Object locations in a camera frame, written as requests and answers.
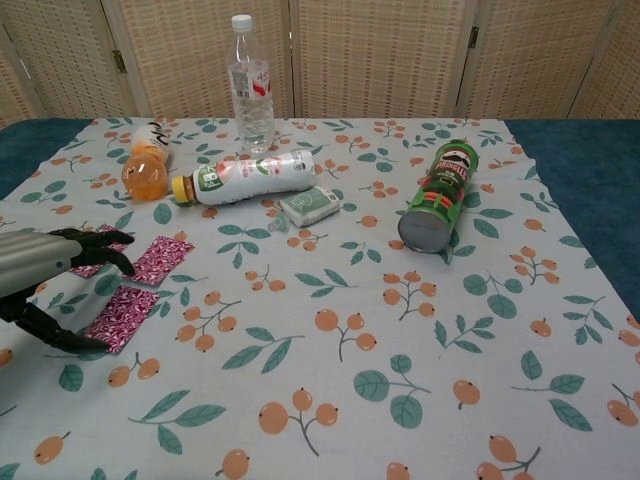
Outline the white yellow-capped drink bottle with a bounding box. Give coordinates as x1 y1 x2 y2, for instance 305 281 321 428
171 148 318 206

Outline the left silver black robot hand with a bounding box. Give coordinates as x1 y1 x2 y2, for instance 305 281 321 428
0 225 137 354

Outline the floral print tablecloth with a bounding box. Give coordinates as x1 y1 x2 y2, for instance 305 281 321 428
0 117 640 480

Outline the green white tissue pack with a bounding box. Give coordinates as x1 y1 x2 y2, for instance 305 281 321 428
278 184 341 229

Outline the green Pringles can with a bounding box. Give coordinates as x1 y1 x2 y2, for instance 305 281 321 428
397 139 482 255

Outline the pink patterned packet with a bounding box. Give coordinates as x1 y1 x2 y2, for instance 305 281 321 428
68 224 137 279
84 285 161 356
130 234 195 287

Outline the clear water bottle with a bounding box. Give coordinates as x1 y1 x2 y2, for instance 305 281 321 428
227 14 275 155

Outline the bamboo folding screen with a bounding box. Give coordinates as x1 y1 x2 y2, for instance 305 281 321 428
0 0 640 131

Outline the orange juice bottle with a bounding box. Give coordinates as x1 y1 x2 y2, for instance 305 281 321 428
121 123 171 203

